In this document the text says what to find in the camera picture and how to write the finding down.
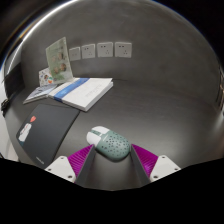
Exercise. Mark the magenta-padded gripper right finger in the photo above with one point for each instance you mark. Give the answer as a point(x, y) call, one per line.
point(163, 166)

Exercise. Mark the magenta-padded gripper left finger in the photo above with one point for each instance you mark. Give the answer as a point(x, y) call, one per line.
point(61, 166)

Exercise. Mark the green and white computer mouse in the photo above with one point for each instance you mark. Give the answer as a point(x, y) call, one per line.
point(111, 145)

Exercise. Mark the black mouse pad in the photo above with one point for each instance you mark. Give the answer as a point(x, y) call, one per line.
point(46, 131)

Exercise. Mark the thin grey-blue booklet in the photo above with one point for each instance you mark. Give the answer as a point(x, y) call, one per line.
point(38, 93)

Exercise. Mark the white book with blue band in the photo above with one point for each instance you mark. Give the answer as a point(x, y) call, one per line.
point(86, 93)

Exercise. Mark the small colourful printed card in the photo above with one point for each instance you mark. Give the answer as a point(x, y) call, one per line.
point(45, 78)

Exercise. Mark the green printed leaflet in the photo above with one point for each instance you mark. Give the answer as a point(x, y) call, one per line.
point(60, 61)

